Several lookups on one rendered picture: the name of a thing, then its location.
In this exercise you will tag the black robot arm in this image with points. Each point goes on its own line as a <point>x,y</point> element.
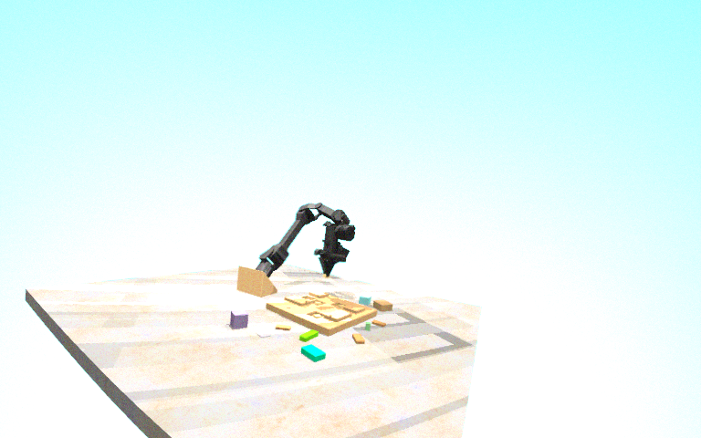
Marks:
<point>278,254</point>

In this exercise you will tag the turquoise rectangular block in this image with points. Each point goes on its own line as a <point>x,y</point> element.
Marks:
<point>313,353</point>

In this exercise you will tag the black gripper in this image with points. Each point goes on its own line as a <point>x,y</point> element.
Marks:
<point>328,256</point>

